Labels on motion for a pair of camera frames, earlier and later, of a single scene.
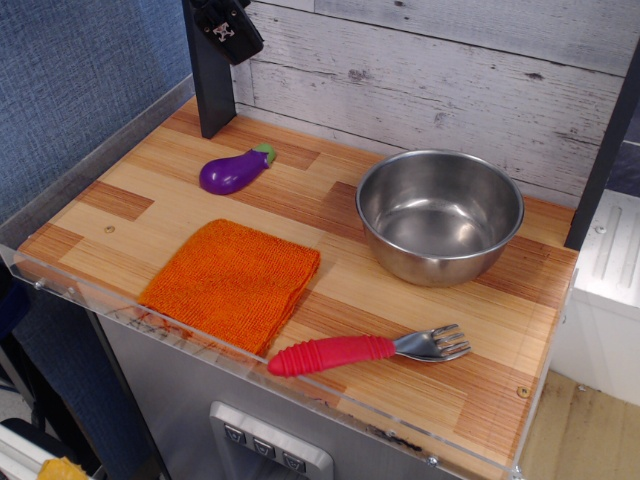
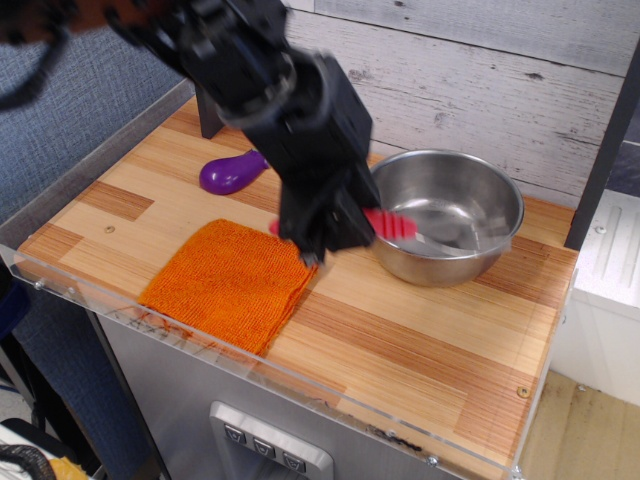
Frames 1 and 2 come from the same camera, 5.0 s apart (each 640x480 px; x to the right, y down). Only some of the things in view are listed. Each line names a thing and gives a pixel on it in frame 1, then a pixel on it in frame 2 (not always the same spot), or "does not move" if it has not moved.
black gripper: [229, 28] to [306, 120]
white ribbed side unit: [597, 345] does not move
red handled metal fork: [429, 345] to [388, 224]
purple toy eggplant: [226, 175] does not move
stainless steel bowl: [437, 218] does not move
